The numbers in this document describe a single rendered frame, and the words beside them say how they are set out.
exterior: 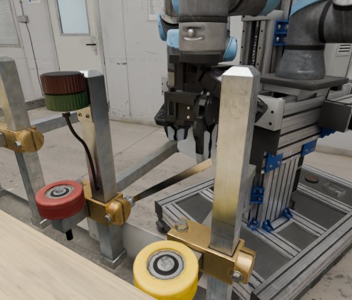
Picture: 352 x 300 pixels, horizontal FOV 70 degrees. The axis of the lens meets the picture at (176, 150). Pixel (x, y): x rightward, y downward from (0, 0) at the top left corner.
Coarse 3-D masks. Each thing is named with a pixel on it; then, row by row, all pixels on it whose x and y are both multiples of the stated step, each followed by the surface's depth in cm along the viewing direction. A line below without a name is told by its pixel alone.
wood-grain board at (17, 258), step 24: (0, 216) 40; (0, 240) 35; (24, 240) 35; (48, 240) 35; (0, 264) 31; (24, 264) 31; (48, 264) 31; (72, 264) 31; (0, 288) 28; (24, 288) 28; (48, 288) 28; (72, 288) 28; (96, 288) 28; (120, 288) 28
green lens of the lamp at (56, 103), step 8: (48, 96) 35; (56, 96) 35; (64, 96) 35; (72, 96) 36; (80, 96) 37; (48, 104) 36; (56, 104) 35; (64, 104) 36; (72, 104) 36; (80, 104) 37; (88, 104) 39
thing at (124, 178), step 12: (168, 144) 77; (156, 156) 69; (168, 156) 75; (132, 168) 63; (144, 168) 65; (120, 180) 58; (132, 180) 61; (72, 216) 47; (84, 216) 50; (60, 228) 46
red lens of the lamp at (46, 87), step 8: (40, 80) 36; (48, 80) 34; (56, 80) 34; (64, 80) 34; (72, 80) 35; (80, 80) 36; (48, 88) 35; (56, 88) 35; (64, 88) 35; (72, 88) 35; (80, 88) 36
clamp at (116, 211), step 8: (88, 184) 54; (88, 192) 51; (88, 200) 49; (96, 200) 49; (112, 200) 49; (120, 200) 49; (88, 208) 50; (96, 208) 49; (104, 208) 47; (112, 208) 48; (120, 208) 48; (128, 208) 50; (88, 216) 51; (96, 216) 50; (104, 216) 48; (112, 216) 47; (120, 216) 48; (128, 216) 51; (104, 224) 49; (120, 224) 49
